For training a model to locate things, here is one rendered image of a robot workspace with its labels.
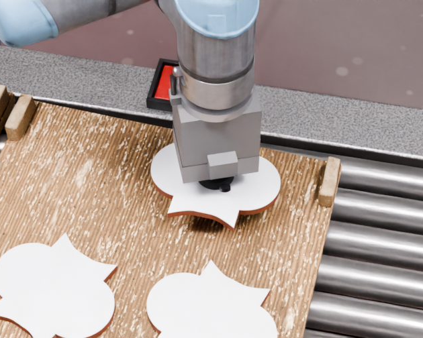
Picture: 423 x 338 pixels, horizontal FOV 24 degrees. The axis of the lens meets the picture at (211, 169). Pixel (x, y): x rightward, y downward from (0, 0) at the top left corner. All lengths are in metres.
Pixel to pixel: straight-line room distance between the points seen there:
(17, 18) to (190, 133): 0.21
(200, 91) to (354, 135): 0.35
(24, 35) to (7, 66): 0.43
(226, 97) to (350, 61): 1.67
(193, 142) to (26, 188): 0.26
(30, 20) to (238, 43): 0.19
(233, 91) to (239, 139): 0.08
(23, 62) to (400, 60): 1.47
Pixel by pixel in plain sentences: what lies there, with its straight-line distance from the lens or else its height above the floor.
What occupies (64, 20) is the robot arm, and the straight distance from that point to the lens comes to 0.93.
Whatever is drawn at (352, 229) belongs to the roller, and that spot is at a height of 0.92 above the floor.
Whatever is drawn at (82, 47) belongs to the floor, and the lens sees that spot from 2.64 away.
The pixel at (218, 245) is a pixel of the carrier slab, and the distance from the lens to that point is 1.12.
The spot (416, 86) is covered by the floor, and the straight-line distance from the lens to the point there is 2.58.
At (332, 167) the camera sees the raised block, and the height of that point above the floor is 0.96.
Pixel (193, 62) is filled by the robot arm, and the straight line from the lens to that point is 0.92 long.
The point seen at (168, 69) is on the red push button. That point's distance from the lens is 1.30.
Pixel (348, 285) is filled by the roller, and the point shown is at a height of 0.91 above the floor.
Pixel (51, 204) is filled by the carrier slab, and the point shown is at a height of 0.94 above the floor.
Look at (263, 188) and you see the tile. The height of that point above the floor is 0.99.
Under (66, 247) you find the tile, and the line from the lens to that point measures 1.12.
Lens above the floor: 1.88
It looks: 53 degrees down
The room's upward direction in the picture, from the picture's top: straight up
